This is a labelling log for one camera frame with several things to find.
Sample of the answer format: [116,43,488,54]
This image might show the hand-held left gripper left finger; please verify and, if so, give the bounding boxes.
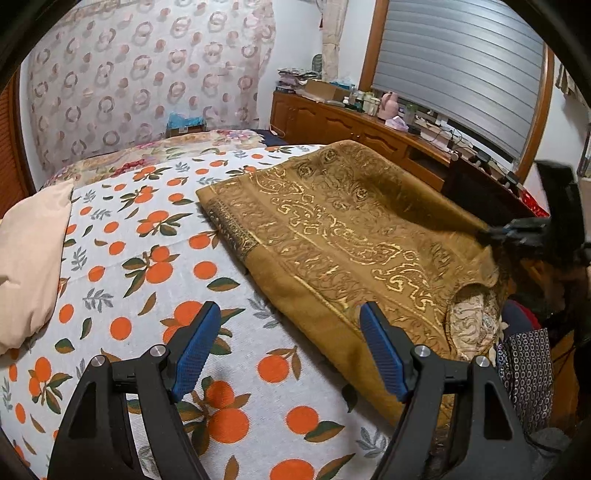
[46,301,222,480]

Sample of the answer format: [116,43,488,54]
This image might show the gold patterned brown garment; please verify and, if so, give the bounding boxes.
[196,140,513,428]

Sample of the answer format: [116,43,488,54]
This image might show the wooden cabinet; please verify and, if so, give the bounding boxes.
[270,90,550,217]

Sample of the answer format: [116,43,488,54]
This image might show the ring patterned sheer curtain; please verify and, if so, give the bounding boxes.
[21,0,278,174]

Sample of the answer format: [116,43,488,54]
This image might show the row of small bottles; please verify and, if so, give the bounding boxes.
[348,88,380,112]

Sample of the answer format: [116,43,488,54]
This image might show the pale pink pillow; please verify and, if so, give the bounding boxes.
[0,180,75,356]

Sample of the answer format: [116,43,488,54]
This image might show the lace window curtain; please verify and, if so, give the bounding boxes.
[321,0,348,82]

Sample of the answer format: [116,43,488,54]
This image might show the brown louvred wardrobe door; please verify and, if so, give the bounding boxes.
[0,78,36,217]

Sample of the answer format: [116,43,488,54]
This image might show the orange fruit print bed sheet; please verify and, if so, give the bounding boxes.
[0,143,416,480]

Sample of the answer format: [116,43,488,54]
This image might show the pink kettle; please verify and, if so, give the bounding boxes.
[379,91,400,122]

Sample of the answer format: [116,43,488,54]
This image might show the blue fringed box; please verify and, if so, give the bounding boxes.
[166,112,208,137]

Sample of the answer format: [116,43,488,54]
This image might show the stack of folded cloths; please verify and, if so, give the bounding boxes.
[276,67,320,93]

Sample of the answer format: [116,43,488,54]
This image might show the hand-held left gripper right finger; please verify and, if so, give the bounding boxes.
[360,302,541,480]

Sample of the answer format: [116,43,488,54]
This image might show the floral quilt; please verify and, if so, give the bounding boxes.
[41,129,278,191]

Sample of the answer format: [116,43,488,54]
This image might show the grey window blind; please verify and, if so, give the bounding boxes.
[372,0,549,161]

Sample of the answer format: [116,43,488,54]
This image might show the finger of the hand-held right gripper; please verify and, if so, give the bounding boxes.
[477,218,553,248]

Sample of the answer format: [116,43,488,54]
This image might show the dotted dark cloth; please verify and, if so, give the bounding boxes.
[498,327,556,435]

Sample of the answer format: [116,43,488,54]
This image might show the cardboard box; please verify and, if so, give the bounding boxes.
[305,79,348,103]

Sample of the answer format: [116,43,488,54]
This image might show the dark panel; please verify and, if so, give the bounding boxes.
[442,157,550,232]

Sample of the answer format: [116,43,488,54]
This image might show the red cloth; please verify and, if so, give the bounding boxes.
[522,191,551,219]

